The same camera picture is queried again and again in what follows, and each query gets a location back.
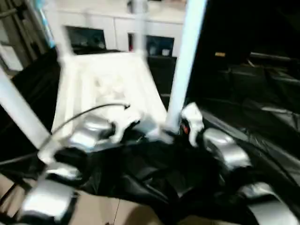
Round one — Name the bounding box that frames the white plastic table leg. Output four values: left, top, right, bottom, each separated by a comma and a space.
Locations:
165, 0, 209, 132
0, 67, 52, 150
133, 0, 150, 57
46, 0, 75, 62

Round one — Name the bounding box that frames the black mat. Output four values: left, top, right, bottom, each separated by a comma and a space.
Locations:
0, 46, 300, 225

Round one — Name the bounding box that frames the black metal bar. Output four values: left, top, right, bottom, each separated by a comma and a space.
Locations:
249, 52, 300, 64

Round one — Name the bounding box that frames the white glass-door cabinet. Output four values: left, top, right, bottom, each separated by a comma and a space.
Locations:
49, 0, 186, 57

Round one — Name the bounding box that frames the black backdrop cloth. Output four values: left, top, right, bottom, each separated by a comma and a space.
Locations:
196, 0, 300, 66

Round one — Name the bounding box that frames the blue and white roll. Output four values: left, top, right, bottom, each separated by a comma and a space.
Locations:
38, 0, 57, 49

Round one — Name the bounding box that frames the black left wrist camera cable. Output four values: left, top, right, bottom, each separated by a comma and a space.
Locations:
39, 103, 131, 153

